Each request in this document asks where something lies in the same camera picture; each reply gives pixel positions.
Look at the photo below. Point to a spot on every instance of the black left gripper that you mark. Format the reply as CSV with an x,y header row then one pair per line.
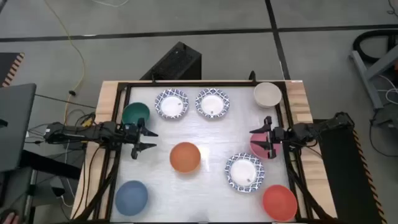
x,y
130,133

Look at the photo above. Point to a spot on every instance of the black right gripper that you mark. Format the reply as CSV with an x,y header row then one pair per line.
x,y
276,135

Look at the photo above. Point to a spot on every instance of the green bowl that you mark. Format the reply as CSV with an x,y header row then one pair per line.
x,y
133,112

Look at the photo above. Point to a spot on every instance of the blue patterned white plate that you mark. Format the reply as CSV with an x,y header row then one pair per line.
x,y
212,103
171,104
244,172

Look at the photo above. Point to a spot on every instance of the white bowl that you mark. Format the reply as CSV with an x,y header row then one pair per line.
x,y
267,94

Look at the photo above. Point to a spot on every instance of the blue bowl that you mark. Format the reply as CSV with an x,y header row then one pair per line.
x,y
131,198

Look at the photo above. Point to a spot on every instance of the red bowl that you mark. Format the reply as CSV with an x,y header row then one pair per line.
x,y
280,203

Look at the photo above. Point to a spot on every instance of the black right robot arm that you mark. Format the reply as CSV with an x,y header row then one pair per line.
x,y
311,130

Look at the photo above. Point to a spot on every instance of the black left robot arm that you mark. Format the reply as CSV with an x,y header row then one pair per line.
x,y
77,133

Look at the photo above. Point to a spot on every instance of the pink bowl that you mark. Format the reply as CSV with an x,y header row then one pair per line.
x,y
258,152

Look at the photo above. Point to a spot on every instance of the orange bowl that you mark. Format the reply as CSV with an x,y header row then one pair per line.
x,y
185,157

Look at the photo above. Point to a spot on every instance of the black computer tower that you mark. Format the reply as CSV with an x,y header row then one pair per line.
x,y
175,63

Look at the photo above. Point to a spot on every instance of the black mat with striped edge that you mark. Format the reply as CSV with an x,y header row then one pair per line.
x,y
345,174
9,65

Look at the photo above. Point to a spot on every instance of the grey metal stand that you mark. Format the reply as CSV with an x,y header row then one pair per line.
x,y
368,71

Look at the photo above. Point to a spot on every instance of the person's hand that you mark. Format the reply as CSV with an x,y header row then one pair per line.
x,y
9,219

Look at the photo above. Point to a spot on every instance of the black metal table frame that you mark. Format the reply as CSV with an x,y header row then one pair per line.
x,y
202,84

